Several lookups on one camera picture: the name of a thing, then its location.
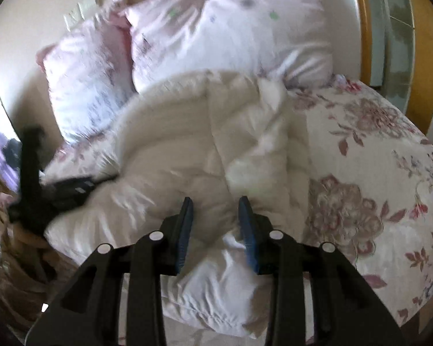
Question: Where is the cream white puffer jacket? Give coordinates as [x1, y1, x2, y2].
[46, 72, 310, 338]

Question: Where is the dark framed mirror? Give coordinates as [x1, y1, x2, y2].
[0, 99, 22, 192]

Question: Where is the floral bed sheet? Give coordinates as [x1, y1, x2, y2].
[44, 77, 433, 345]

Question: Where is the pink blue rear pillow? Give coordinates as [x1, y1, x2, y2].
[36, 0, 135, 144]

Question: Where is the wooden headboard cabinet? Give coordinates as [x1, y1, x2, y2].
[261, 0, 433, 145]

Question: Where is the pink floral front pillow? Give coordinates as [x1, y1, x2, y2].
[123, 0, 333, 91]

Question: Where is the white wall switch panel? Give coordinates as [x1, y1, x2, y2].
[63, 0, 103, 31]

